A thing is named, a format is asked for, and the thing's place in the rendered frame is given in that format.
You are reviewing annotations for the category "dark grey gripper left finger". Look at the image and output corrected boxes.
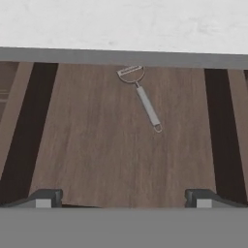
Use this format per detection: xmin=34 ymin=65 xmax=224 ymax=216
xmin=2 ymin=189 xmax=64 ymax=209

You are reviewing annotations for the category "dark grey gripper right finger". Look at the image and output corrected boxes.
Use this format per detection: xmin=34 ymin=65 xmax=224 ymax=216
xmin=184 ymin=188 xmax=247 ymax=209

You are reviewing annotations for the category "open brown wooden drawer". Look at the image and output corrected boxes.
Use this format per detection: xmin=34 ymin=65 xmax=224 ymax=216
xmin=0 ymin=61 xmax=248 ymax=209

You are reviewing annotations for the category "silver metal peeler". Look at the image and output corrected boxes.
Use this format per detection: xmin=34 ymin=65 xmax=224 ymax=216
xmin=116 ymin=65 xmax=164 ymax=134

